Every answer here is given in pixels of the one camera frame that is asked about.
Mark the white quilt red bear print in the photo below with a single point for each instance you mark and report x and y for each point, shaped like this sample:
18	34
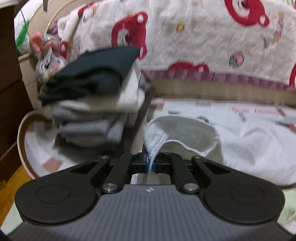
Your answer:
253	41

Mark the white terry cloth garment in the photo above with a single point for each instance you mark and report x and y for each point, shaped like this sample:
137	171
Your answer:
260	148

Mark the dark navy folded garment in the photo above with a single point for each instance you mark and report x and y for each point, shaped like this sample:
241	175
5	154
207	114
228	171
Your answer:
100	72

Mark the grey folded garments stack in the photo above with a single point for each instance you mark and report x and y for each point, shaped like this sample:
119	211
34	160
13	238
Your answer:
91	129

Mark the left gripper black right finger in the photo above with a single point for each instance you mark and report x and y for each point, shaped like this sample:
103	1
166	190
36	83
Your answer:
180	175

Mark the dark wooden cabinet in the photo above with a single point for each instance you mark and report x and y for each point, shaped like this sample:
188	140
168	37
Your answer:
15	103

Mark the grey pink plush toy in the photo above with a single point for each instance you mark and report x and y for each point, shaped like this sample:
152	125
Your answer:
46	48

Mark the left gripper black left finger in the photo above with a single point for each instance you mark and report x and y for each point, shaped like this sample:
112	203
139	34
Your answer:
122	171

